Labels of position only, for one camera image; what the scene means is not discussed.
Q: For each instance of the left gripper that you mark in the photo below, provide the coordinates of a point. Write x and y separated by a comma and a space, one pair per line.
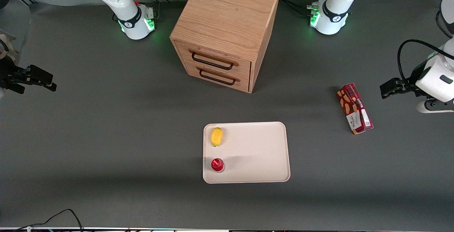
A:
405, 84

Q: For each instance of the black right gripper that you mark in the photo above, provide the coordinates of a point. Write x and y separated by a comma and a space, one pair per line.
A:
7, 73

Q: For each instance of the red tartan cookie box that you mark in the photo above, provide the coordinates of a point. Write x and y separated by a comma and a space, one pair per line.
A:
354, 108

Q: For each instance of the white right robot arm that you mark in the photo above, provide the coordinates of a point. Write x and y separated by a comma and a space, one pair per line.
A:
133, 26

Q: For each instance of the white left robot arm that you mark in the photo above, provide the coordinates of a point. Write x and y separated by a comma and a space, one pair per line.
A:
333, 21

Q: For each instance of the beige plastic tray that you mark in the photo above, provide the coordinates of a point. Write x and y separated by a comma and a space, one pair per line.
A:
255, 154

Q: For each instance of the wooden drawer front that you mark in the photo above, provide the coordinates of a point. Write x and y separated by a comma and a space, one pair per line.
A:
184, 49
191, 69

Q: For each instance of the wooden drawer cabinet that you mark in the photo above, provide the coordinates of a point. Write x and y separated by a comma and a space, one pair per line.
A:
227, 15

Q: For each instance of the yellow toy lemon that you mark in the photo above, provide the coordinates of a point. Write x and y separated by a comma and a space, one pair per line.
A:
216, 136

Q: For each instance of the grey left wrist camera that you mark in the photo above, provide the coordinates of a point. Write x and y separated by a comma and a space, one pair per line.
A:
434, 106

